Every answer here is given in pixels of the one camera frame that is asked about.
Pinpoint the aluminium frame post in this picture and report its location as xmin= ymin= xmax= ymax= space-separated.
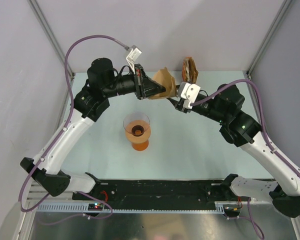
xmin=27 ymin=0 xmax=66 ymax=66
xmin=245 ymin=0 xmax=296 ymax=80

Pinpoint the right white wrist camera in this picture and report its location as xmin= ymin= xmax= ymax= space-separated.
xmin=177 ymin=81 xmax=201 ymax=109

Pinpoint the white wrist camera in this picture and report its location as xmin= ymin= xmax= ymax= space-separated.
xmin=177 ymin=81 xmax=201 ymax=109
xmin=125 ymin=45 xmax=142 ymax=73

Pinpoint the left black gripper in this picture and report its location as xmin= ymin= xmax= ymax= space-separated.
xmin=102 ymin=64 xmax=165 ymax=100

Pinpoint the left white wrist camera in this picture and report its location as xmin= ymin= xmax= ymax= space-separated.
xmin=125 ymin=45 xmax=142 ymax=73

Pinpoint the grey slotted cable duct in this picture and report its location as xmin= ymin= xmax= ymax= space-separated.
xmin=36 ymin=202 xmax=241 ymax=214

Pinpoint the right aluminium frame post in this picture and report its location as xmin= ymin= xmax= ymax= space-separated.
xmin=245 ymin=0 xmax=296 ymax=80

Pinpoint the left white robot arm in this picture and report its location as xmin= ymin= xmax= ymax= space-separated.
xmin=20 ymin=57 xmax=166 ymax=200

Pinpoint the orange coffee filter package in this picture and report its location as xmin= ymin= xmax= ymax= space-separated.
xmin=181 ymin=57 xmax=199 ymax=84

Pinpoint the glass flask with orange liquid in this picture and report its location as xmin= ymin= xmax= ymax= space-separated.
xmin=131 ymin=140 xmax=149 ymax=152

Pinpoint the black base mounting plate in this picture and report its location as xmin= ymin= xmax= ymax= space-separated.
xmin=71 ymin=178 xmax=252 ymax=211

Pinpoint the brown paper coffee filter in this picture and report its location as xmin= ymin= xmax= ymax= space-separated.
xmin=149 ymin=67 xmax=177 ymax=100

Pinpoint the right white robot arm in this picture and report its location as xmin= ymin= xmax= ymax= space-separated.
xmin=168 ymin=82 xmax=300 ymax=218

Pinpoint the left aluminium frame post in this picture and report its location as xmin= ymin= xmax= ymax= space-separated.
xmin=27 ymin=0 xmax=66 ymax=66

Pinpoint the aluminium front rail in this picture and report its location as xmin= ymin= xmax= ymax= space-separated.
xmin=27 ymin=182 xmax=297 ymax=204

